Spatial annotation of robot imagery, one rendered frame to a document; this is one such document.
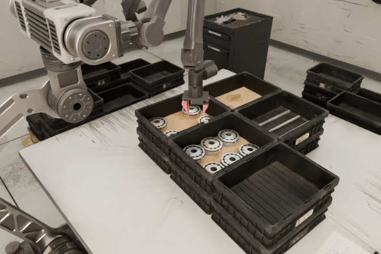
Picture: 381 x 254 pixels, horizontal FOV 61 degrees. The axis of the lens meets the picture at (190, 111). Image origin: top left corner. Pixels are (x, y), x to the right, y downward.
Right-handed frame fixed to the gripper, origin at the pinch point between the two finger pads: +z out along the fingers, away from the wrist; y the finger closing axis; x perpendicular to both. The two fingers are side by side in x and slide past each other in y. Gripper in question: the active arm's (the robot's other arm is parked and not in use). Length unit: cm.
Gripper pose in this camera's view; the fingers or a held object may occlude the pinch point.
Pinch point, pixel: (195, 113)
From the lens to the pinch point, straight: 136.5
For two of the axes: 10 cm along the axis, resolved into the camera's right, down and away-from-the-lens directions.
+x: -1.2, 5.5, -8.3
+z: 0.1, 8.3, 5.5
